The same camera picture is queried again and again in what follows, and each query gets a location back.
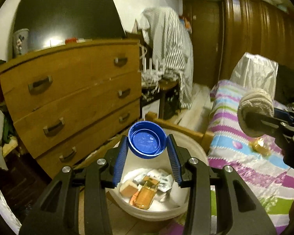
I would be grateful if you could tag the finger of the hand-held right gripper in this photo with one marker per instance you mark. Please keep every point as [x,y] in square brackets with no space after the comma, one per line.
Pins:
[262,121]
[281,113]

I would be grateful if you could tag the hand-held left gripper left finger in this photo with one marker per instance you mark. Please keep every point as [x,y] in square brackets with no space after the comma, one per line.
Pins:
[120,159]

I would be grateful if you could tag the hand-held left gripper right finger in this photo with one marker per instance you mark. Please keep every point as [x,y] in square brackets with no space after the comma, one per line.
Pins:
[174,159]

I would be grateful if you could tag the white tissue pack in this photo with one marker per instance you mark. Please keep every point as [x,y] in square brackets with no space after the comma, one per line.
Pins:
[134,175]

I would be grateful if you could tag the grey fuzzy puff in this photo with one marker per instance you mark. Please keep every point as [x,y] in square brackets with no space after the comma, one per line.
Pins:
[256,100]

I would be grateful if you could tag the white sachets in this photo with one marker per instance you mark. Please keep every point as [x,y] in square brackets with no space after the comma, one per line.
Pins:
[164,180]

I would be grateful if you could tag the white plastic bucket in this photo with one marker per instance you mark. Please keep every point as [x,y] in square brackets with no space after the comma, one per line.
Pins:
[198,154]

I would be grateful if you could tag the orange cardboard box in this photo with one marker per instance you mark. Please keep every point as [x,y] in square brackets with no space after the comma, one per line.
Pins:
[128,189]

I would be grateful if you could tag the blue bottle cap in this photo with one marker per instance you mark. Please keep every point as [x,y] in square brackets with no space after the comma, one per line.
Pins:
[147,139]

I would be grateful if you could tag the yellow snack wrapper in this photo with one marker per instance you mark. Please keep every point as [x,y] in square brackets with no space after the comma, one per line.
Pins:
[261,146]

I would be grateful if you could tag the purple striped printed sheet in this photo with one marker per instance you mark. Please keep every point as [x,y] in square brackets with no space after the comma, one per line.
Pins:
[235,156]

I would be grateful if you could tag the silver shiny cloth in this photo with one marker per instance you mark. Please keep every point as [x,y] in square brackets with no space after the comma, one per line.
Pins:
[254,71]

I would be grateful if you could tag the wooden chest of drawers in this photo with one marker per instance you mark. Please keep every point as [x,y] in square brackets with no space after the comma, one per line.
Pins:
[76,93]

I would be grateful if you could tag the brown wooden wardrobe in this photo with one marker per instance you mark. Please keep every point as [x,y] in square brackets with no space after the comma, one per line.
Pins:
[259,29]

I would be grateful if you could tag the white router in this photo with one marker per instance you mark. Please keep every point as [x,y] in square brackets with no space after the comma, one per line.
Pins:
[153,67]

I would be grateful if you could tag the dark wooden door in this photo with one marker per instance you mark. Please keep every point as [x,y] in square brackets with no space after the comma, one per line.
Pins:
[203,41]

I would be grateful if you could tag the grey striped cloth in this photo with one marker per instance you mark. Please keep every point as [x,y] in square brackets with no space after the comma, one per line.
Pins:
[171,53]

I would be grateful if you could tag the colourful hanging bags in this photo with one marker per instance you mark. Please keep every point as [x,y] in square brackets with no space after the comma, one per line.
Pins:
[186,23]

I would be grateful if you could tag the black flat screen television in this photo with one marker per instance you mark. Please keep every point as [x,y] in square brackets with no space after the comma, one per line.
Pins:
[68,19]

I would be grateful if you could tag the patterned white cup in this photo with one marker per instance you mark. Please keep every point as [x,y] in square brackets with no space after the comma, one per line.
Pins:
[20,41]

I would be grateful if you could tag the wooden bed frame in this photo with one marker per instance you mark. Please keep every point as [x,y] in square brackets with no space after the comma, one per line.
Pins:
[193,134]

